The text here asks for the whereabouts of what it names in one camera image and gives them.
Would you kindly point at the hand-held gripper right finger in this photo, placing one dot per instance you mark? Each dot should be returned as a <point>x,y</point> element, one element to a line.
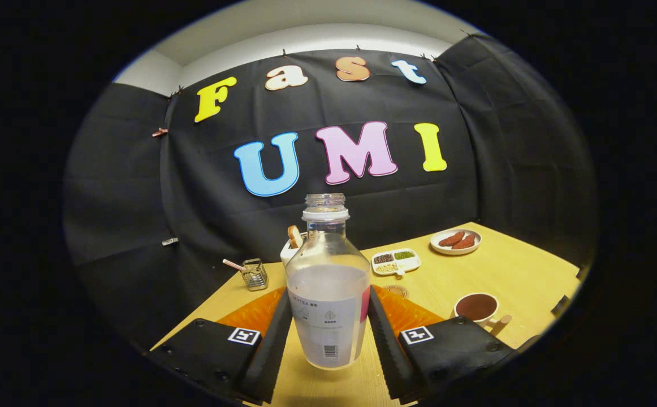
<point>385,356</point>

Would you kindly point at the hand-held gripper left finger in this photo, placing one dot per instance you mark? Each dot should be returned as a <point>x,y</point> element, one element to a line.
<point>272,350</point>

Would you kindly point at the round cork coaster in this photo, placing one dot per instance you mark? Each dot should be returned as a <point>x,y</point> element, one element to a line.
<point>397,290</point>

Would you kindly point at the clear juice bottle white label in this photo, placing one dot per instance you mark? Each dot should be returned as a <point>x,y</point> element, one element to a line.
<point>328,294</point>

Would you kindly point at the white divided grain dish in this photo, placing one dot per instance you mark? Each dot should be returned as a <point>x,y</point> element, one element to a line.
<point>396,263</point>

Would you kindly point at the pink striped straw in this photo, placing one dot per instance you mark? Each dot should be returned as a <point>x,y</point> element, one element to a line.
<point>232,265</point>

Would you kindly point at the white toaster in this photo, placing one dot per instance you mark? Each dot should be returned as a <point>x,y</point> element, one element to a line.
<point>290,255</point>

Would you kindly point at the wooden table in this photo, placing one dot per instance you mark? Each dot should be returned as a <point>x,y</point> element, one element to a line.
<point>447,280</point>

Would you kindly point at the toasted bread slice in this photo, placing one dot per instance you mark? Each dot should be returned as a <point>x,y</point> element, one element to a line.
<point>294,237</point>

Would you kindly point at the round white plate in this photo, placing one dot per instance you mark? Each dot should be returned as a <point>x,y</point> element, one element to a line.
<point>455,251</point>

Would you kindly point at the red meat piece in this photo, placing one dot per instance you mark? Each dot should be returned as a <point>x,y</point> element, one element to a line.
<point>452,239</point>
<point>464,242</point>

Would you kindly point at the white clip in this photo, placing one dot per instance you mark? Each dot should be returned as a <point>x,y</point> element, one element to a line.
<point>170,241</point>

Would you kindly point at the black backdrop cloth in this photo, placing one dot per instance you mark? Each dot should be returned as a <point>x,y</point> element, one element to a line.
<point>204,198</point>

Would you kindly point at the pink clip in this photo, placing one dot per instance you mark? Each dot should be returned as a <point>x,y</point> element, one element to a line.
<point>160,132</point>

